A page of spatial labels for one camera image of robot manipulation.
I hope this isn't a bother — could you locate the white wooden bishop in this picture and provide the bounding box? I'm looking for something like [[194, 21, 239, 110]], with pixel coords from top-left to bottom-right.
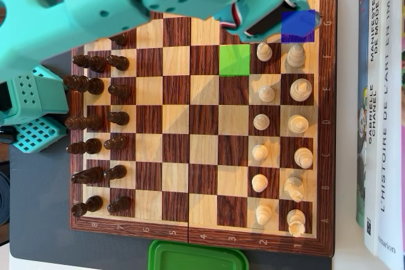
[[293, 147, 314, 169], [286, 43, 307, 68]]

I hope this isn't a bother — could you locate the white wooden pawn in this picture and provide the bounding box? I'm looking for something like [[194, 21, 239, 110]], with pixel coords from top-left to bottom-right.
[[255, 204, 273, 225], [256, 42, 273, 62], [251, 144, 269, 162], [258, 85, 276, 104], [251, 173, 269, 193], [252, 113, 271, 131]]

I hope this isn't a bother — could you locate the blue panda picture book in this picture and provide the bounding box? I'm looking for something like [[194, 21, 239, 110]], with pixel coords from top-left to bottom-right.
[[356, 0, 371, 230]]

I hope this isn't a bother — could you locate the white wooden king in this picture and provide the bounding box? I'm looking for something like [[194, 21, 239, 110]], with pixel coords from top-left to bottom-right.
[[289, 78, 313, 102]]

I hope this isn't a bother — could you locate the wooden folding chessboard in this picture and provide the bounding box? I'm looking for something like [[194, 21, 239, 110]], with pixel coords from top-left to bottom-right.
[[69, 0, 337, 258]]

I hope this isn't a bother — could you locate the stack of white books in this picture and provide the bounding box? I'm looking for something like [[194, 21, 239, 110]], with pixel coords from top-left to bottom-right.
[[377, 0, 405, 270]]

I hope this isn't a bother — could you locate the white wooden knight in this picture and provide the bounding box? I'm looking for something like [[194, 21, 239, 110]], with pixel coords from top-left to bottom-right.
[[283, 176, 305, 203]]

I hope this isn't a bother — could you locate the white Gabrielle Chanel book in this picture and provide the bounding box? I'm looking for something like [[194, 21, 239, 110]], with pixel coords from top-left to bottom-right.
[[363, 0, 380, 257]]

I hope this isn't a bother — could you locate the dark wooden pawn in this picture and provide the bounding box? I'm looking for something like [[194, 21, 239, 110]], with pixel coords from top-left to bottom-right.
[[106, 111, 130, 126], [103, 164, 128, 181], [106, 54, 130, 71], [103, 136, 128, 150], [110, 33, 128, 47], [107, 195, 132, 215], [108, 84, 132, 99]]

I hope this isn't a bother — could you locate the white wooden rook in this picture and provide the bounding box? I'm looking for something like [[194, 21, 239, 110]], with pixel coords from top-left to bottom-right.
[[286, 209, 307, 238]]

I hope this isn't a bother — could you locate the dark wooden bishop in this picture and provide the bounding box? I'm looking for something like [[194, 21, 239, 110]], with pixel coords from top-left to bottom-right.
[[72, 54, 108, 73], [66, 138, 103, 156]]

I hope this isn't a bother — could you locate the dark wooden king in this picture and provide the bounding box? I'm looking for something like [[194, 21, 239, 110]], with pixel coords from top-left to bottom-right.
[[63, 75, 105, 95]]

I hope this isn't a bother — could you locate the dark wooden queen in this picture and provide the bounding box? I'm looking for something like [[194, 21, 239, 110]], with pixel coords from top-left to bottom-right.
[[65, 114, 104, 132]]

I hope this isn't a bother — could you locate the green plastic container lid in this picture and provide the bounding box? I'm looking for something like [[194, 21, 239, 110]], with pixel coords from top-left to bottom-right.
[[147, 239, 250, 270]]

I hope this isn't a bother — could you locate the dark wooden knight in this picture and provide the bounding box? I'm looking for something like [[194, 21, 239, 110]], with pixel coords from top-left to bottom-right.
[[71, 166, 104, 185]]

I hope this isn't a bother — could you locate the dark wooden rook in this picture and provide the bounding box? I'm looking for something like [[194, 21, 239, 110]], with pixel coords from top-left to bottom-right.
[[71, 195, 104, 218]]

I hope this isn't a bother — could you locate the dark grey table mat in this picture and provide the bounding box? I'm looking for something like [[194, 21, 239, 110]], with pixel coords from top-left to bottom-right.
[[8, 51, 336, 270]]

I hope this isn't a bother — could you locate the black table clamp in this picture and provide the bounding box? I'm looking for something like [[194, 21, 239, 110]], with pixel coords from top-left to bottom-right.
[[0, 126, 17, 145]]

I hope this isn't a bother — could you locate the red white black servo cable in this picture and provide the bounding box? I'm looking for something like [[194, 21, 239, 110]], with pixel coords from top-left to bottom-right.
[[220, 0, 256, 35]]

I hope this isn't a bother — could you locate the grey rolled strap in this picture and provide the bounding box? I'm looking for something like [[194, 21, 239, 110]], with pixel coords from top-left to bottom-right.
[[0, 171, 11, 226]]

